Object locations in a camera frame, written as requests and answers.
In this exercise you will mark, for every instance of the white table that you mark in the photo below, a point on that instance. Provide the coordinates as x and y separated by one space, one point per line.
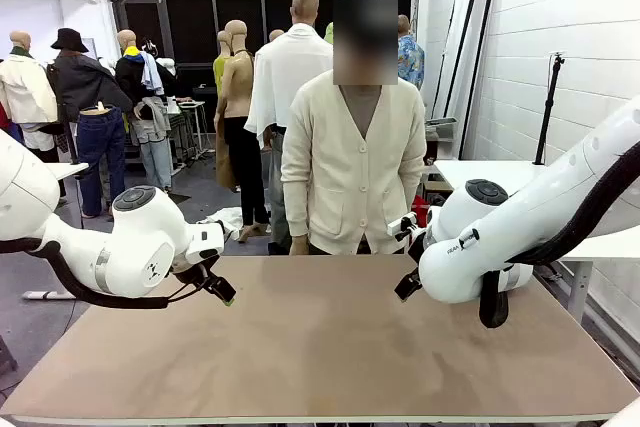
70 168
480 169

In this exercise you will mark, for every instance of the mannequin with black yellow jacket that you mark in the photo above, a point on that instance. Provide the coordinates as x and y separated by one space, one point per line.
150 147

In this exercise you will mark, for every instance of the red bin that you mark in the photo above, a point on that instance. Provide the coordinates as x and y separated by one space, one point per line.
420 209

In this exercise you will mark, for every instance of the grey tray stand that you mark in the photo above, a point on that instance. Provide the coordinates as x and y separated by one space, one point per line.
441 123

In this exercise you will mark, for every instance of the beige mannequin head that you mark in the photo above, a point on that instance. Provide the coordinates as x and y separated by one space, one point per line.
276 36

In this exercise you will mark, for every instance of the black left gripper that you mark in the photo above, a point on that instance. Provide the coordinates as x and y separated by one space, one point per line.
192 269

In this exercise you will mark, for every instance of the person's right forearm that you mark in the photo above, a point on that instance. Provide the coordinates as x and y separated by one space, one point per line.
295 207

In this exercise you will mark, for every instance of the black-framed white panel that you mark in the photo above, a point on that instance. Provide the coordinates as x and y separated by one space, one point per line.
457 47
480 57

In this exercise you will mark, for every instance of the black tripod stand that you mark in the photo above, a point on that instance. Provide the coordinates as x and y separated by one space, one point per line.
549 107

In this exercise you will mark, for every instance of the black bucket hat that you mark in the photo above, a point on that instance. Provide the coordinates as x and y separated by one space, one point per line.
70 39

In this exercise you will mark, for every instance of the green garment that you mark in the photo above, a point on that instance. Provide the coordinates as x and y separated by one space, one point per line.
329 34

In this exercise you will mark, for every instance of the man in blue floral shirt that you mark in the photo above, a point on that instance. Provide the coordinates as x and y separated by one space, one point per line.
411 62

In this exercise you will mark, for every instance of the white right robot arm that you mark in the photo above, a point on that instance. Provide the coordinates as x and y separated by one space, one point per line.
525 227

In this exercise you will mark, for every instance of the mannequin with yellow top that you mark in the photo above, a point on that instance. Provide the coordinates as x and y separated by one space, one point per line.
220 72

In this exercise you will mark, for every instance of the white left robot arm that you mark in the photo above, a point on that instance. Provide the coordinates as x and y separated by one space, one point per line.
140 247

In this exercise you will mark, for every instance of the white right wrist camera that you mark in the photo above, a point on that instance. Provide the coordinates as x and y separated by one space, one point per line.
406 223

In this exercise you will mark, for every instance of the person's right hand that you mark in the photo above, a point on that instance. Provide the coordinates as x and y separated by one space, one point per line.
299 246

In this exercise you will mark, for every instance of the small grey work table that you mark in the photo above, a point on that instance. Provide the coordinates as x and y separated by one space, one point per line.
192 104

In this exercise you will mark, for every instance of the white cloth on floor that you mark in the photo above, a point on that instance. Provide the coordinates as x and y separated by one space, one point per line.
222 217

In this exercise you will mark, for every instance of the person's left forearm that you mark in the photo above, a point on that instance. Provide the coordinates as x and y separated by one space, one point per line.
412 187

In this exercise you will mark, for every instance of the person in cream cardigan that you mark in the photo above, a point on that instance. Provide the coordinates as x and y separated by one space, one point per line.
350 172

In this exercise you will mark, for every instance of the mannequin with white jacket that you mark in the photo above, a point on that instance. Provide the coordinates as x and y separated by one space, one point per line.
25 92

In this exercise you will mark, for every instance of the bare beige mannequin black trousers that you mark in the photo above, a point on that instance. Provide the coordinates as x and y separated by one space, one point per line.
240 82

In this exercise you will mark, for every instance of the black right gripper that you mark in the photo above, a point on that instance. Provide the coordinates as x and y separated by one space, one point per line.
417 252

